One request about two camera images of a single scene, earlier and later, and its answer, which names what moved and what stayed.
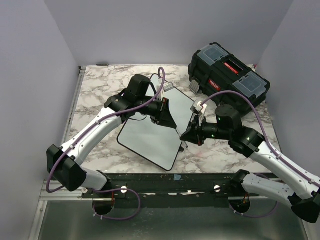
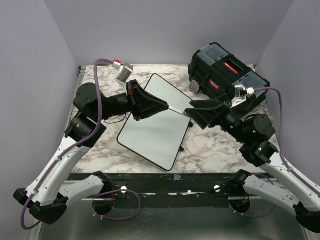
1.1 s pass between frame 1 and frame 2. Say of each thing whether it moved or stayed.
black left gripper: moved
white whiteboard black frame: stayed
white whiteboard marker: moved
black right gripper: moved
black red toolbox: stayed
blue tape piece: stayed
